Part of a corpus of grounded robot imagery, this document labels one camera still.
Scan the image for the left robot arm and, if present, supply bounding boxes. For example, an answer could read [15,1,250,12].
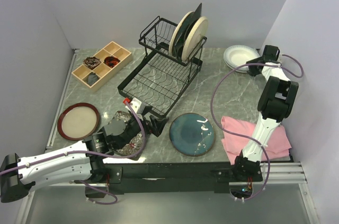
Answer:
[1,111,168,203]

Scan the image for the white fluted plate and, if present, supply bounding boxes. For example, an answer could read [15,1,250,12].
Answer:
[224,59,249,73]

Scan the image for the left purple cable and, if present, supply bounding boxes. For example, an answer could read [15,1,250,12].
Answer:
[0,103,146,205]

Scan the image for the purple cable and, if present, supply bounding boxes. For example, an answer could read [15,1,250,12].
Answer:
[210,54,304,201]
[0,103,146,205]

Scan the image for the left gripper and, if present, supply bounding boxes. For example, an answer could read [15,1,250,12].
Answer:
[117,106,169,149]

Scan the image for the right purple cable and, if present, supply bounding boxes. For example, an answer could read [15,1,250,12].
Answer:
[210,54,304,201]

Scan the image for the brown beaded bundle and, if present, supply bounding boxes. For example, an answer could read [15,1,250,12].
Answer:
[83,57,101,70]

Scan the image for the red black cable bundle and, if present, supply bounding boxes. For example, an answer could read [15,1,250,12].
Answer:
[103,56,120,67]

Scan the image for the cream round plate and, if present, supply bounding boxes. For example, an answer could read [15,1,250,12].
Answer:
[223,45,260,67]

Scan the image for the grey cloth piece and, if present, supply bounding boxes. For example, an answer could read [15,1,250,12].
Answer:
[86,73,100,86]

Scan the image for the teal brown rimmed plate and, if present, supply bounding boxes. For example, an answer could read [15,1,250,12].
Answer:
[169,113,215,157]

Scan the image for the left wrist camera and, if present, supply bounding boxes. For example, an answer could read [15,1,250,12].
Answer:
[123,97,146,115]

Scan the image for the pink cloth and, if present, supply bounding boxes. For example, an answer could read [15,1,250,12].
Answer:
[221,116,291,165]

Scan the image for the beige front plate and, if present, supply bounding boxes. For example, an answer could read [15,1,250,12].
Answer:
[181,16,208,62]

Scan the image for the black base bar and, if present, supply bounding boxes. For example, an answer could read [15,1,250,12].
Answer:
[74,162,263,200]

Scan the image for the round red rimmed plate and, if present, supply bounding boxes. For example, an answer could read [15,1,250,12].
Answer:
[57,102,101,141]

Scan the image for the black square floral plate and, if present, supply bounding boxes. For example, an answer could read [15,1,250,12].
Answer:
[107,111,144,156]

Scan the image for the black wire dish rack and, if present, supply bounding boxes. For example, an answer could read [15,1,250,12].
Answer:
[118,16,207,118]

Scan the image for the wooden compartment tray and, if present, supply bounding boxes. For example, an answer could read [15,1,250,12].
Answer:
[72,41,132,93]

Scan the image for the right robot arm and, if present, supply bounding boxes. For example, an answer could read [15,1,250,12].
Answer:
[232,45,299,182]

